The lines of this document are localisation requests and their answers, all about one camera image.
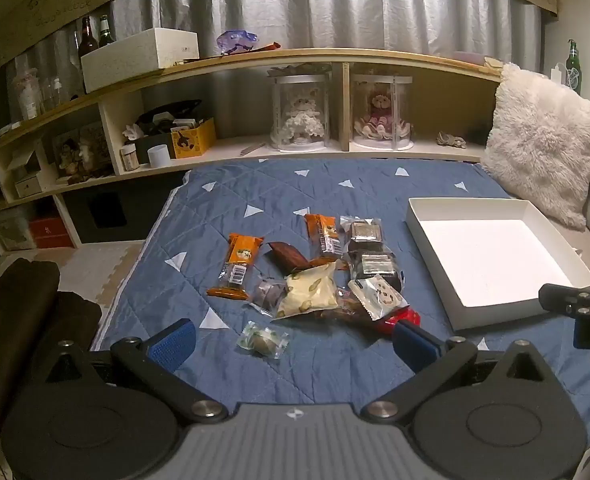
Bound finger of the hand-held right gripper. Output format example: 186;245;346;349
539;260;590;317

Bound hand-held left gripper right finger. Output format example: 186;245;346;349
362;321;562;423

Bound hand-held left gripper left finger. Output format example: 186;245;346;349
28;319;228;425

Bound red label pastry packet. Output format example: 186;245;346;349
320;305;422;337

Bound white bear print packet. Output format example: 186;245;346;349
347;274;410;321

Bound dark square cake packet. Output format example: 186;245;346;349
339;215;386;256
347;249;406;293

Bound small green candy packet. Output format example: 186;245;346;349
235;321;291;361

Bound white shallow cardboard box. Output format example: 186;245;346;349
406;197;590;332

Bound orange snack bar packet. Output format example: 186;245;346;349
304;213;346;270
206;232;265;302

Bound dark purple snack packet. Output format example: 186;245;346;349
247;276;288;317

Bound cream nut print packet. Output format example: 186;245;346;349
270;260;339;322

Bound brown triangular snack packet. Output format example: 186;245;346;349
266;241;312;273

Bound beige bed sheet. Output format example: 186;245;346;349
545;205;590;291

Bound beige foam mat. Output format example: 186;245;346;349
55;240;151;306

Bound dark brown cloth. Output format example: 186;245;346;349
0;257;103;431

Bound fluffy white pillow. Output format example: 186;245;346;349
480;62;590;231

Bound orange storage box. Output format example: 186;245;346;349
28;215;73;250

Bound blue triangle print quilt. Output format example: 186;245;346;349
90;157;590;461

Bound stone figurine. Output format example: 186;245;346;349
435;131;470;148

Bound dark storage box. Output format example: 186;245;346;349
135;132;176;163

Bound clear storage bin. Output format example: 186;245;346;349
0;210;36;253

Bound yellow box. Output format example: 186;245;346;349
170;117;217;160

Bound brown decorative figurines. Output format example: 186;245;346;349
52;122;113;181

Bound small white drawer box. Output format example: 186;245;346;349
14;172;43;198

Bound green beer bottle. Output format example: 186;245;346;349
566;39;583;96

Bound pink dress doll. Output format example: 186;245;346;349
355;91;408;141

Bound black dish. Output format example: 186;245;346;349
136;100;206;126

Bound white dress doll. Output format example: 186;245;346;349
280;94;323;146

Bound clear display case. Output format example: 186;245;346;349
270;74;332;153
351;74;416;151

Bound clear small bottle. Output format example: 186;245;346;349
42;77;73;111

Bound long white box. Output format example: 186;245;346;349
80;27;199;93

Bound clear glass jar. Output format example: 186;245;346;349
6;57;43;123

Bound wooden shelf unit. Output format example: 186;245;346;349
0;47;506;256

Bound purple plastic bag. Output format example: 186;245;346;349
216;29;261;56

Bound brown glass bottle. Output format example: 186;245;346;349
78;16;99;58

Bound green glass bottle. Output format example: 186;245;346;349
98;14;117;48

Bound grey curtain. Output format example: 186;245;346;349
5;0;546;126

